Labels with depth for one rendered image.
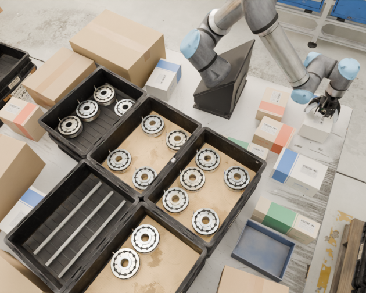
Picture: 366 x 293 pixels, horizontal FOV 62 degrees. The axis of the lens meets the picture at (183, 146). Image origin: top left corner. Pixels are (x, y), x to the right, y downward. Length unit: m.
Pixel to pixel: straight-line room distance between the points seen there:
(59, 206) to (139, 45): 0.87
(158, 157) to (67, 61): 0.75
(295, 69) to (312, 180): 0.48
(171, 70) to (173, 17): 1.67
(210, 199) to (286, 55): 0.60
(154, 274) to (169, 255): 0.08
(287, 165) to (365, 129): 1.37
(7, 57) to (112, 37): 1.02
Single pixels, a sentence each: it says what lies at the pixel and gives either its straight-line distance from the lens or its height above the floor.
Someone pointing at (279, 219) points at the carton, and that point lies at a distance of 1.26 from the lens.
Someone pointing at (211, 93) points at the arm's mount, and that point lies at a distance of 1.47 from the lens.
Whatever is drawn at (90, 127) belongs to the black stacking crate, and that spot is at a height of 0.83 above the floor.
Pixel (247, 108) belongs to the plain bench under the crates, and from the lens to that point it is 1.63.
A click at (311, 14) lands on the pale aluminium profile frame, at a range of 2.94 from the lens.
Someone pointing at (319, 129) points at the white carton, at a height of 0.81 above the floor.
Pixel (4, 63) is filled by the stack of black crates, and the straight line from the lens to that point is 2.52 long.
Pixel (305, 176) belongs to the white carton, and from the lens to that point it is 1.39.
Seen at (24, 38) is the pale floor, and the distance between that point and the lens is 3.51.
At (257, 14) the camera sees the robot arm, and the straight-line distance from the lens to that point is 1.07.
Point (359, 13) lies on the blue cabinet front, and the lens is 2.92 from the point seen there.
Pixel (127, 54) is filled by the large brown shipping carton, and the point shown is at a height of 0.90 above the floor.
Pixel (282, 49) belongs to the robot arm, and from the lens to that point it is 1.14.
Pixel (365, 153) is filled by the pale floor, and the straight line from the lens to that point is 2.57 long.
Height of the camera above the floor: 1.99
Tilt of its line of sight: 60 degrees down
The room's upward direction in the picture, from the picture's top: 5 degrees counter-clockwise
